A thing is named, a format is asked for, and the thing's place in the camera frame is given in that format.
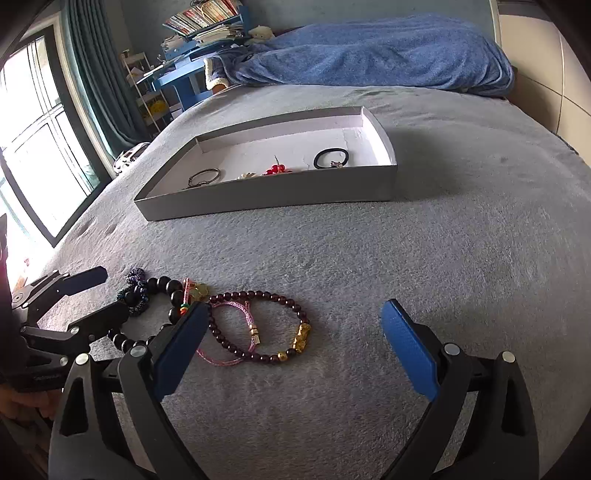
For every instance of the row of books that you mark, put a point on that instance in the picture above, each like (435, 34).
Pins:
(203, 14)

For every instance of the cream wardrobe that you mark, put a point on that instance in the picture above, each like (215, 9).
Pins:
(545, 69)

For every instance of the white plush toy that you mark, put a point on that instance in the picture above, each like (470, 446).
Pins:
(259, 35)

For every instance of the white shelf rack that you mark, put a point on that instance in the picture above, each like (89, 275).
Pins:
(152, 101)

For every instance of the teal curtain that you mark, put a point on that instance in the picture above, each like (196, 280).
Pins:
(106, 78)

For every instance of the grey fleece bed blanket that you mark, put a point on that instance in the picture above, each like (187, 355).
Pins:
(346, 277)

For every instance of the blue duvet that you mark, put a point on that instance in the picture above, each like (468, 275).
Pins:
(369, 50)

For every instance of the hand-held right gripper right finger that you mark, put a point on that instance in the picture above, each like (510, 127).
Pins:
(411, 350)

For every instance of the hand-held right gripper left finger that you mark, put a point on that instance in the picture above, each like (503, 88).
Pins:
(182, 350)

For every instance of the silver metal bangle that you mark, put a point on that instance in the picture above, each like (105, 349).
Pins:
(218, 174)

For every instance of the blue desk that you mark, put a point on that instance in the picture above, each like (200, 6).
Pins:
(180, 78)

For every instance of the person's left hand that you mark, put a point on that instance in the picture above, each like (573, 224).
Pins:
(23, 406)

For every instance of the stack of papers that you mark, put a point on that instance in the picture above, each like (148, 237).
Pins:
(217, 34)

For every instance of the window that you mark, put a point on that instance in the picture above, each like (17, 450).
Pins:
(41, 152)

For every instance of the grey cardboard box tray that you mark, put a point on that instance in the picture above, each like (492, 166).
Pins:
(277, 194)

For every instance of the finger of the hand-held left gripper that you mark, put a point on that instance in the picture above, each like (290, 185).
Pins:
(101, 318)
(81, 280)

